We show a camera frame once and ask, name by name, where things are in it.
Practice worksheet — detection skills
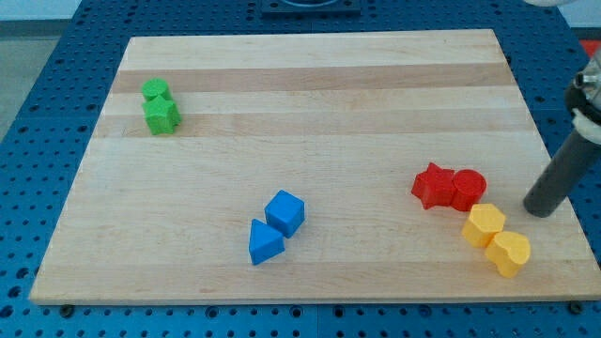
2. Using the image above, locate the blue cube block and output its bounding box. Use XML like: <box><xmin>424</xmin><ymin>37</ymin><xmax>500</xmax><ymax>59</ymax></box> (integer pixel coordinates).
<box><xmin>264</xmin><ymin>190</ymin><xmax>305</xmax><ymax>238</ymax></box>

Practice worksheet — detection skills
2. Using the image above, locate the red star block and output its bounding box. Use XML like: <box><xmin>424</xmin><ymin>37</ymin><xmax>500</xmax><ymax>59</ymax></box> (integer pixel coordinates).
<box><xmin>411</xmin><ymin>162</ymin><xmax>456</xmax><ymax>209</ymax></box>

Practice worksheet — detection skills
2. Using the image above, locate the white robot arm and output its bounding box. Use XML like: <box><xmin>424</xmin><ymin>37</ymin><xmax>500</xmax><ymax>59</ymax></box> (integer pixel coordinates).
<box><xmin>564</xmin><ymin>48</ymin><xmax>600</xmax><ymax>145</ymax></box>

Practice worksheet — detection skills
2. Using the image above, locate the red cylinder block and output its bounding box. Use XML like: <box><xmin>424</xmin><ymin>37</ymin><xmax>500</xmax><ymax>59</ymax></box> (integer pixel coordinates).
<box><xmin>451</xmin><ymin>169</ymin><xmax>487</xmax><ymax>211</ymax></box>

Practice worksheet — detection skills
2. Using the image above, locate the green star block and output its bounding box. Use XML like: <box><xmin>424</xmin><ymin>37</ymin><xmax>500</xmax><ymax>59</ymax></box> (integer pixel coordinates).
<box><xmin>142</xmin><ymin>96</ymin><xmax>181</xmax><ymax>135</ymax></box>

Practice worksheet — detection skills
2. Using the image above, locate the wooden board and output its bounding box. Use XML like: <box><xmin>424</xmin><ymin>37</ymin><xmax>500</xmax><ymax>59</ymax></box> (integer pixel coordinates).
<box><xmin>30</xmin><ymin>29</ymin><xmax>600</xmax><ymax>305</ymax></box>

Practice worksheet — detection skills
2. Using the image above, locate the green cylinder block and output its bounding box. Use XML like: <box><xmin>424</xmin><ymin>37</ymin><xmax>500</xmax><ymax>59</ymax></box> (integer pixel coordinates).
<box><xmin>141</xmin><ymin>78</ymin><xmax>173</xmax><ymax>101</ymax></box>

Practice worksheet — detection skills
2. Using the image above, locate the blue triangle block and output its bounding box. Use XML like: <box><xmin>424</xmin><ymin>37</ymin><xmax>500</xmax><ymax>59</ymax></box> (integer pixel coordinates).
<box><xmin>248</xmin><ymin>219</ymin><xmax>285</xmax><ymax>266</ymax></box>

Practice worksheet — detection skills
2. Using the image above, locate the yellow hexagon block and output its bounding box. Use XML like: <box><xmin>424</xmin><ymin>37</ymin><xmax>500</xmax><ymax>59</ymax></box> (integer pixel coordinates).
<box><xmin>461</xmin><ymin>204</ymin><xmax>506</xmax><ymax>248</ymax></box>

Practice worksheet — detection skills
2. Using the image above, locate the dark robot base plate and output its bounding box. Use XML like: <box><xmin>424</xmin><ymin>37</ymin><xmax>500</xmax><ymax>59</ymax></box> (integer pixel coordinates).
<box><xmin>259</xmin><ymin>0</ymin><xmax>362</xmax><ymax>16</ymax></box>

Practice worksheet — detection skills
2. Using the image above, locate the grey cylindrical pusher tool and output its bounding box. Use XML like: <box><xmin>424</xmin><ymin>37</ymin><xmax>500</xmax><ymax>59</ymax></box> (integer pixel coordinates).
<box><xmin>523</xmin><ymin>130</ymin><xmax>600</xmax><ymax>218</ymax></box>

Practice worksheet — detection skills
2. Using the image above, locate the yellow heart block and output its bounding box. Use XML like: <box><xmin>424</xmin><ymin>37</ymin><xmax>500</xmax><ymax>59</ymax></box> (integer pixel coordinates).
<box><xmin>485</xmin><ymin>231</ymin><xmax>532</xmax><ymax>278</ymax></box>

